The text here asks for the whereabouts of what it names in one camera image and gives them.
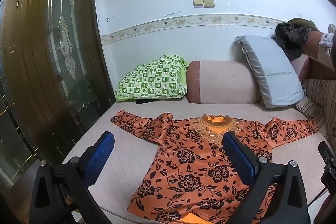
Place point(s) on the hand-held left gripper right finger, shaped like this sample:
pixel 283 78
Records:
pixel 241 158

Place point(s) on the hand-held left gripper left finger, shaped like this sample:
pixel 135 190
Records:
pixel 99 158

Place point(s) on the orange floral blouse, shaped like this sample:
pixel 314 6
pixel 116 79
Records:
pixel 189 161

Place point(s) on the striped sofa cushion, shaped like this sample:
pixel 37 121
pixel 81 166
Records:
pixel 317 98

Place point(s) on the pink bolster cushion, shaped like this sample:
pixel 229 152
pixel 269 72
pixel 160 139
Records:
pixel 223 82

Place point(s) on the grey blue pillow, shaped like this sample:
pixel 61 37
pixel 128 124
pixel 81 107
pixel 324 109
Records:
pixel 273 74

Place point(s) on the green checkered pillow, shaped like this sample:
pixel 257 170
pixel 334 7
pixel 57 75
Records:
pixel 152 79

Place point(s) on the reddish brown cloth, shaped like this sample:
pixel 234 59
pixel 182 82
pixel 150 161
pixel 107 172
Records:
pixel 317 56

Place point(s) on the wooden door with glass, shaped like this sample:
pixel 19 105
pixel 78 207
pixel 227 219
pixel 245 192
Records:
pixel 31 56

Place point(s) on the white lacy cloth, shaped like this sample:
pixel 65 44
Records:
pixel 326 40

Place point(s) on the dark fur garment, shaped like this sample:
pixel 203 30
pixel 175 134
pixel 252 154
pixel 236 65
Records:
pixel 288 40

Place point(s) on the olive garment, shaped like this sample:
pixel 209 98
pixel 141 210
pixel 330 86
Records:
pixel 304 23

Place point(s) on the beige wall switch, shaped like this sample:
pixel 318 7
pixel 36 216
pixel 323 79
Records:
pixel 209 2
pixel 198 2

